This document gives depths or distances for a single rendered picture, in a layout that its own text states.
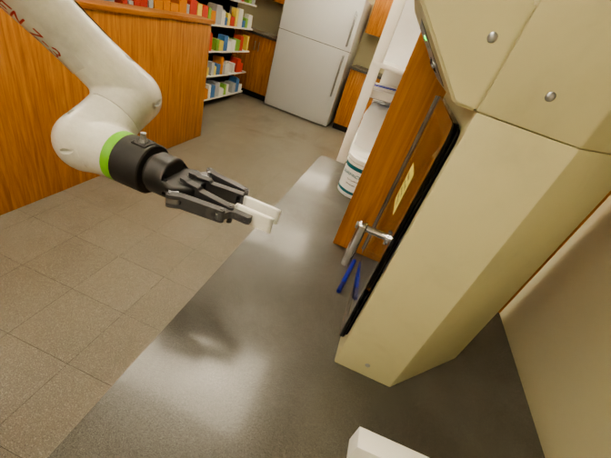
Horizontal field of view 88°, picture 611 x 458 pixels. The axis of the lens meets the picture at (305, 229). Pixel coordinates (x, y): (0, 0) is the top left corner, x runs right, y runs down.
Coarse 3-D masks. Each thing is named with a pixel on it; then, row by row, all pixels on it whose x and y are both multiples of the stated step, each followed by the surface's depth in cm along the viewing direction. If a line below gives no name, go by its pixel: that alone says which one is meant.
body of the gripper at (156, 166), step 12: (156, 156) 54; (168, 156) 55; (156, 168) 53; (168, 168) 54; (180, 168) 57; (144, 180) 54; (156, 180) 53; (168, 180) 54; (192, 180) 56; (156, 192) 55; (180, 192) 54; (192, 192) 54
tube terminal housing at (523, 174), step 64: (576, 0) 28; (512, 64) 31; (576, 64) 30; (512, 128) 34; (576, 128) 32; (448, 192) 39; (512, 192) 37; (576, 192) 40; (448, 256) 43; (512, 256) 44; (384, 320) 51; (448, 320) 49
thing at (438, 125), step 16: (432, 112) 60; (448, 112) 43; (432, 128) 51; (448, 128) 38; (416, 144) 62; (432, 144) 44; (448, 144) 37; (416, 160) 53; (432, 160) 40; (400, 176) 67; (416, 176) 46; (432, 176) 39; (416, 192) 41; (384, 208) 73; (400, 208) 49; (384, 224) 60; (400, 224) 43; (368, 240) 77; (368, 256) 63; (384, 256) 46; (368, 272) 54; (352, 288) 68; (368, 288) 50; (352, 304) 57; (352, 320) 54
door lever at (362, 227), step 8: (360, 224) 49; (360, 232) 50; (368, 232) 50; (376, 232) 49; (384, 232) 50; (352, 240) 51; (360, 240) 51; (384, 240) 49; (352, 248) 52; (344, 256) 53; (352, 256) 53; (344, 264) 54
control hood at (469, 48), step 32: (416, 0) 37; (448, 0) 30; (480, 0) 30; (512, 0) 29; (448, 32) 31; (480, 32) 31; (512, 32) 30; (448, 64) 33; (480, 64) 32; (480, 96) 33
